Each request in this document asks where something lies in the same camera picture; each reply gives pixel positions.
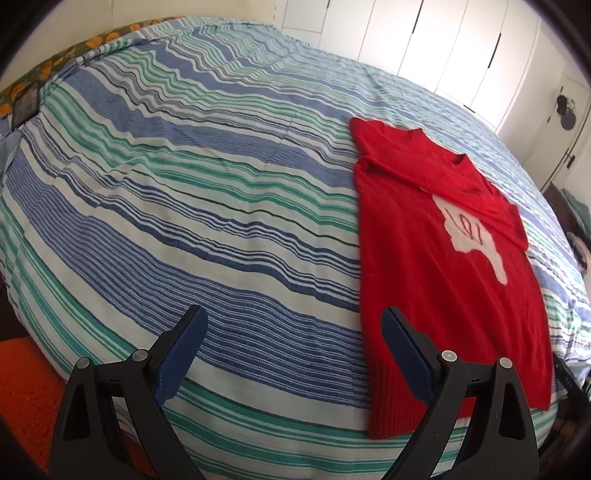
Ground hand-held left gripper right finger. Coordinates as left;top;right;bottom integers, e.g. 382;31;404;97
380;306;541;480

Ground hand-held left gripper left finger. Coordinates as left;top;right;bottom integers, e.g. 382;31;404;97
48;305;208;480

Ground red sweater with white print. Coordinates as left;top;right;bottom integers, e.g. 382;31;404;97
349;117;554;440

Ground pink patterned clothes pile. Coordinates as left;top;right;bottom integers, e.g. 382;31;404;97
568;231;591;274

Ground grey-green folded clothes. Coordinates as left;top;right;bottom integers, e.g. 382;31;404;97
560;187;591;232

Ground striped blue green blanket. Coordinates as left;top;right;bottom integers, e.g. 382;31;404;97
0;16;591;480

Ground orange rug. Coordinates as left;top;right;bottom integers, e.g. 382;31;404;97
0;339;145;480

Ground white door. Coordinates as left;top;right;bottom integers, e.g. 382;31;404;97
531;74;591;195

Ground dark flat tablet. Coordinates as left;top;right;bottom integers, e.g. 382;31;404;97
12;88;45;128

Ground white wardrobe doors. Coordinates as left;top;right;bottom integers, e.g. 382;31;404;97
281;0;542;133

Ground floral orange green pillow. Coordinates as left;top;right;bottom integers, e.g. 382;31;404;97
0;17;168;121

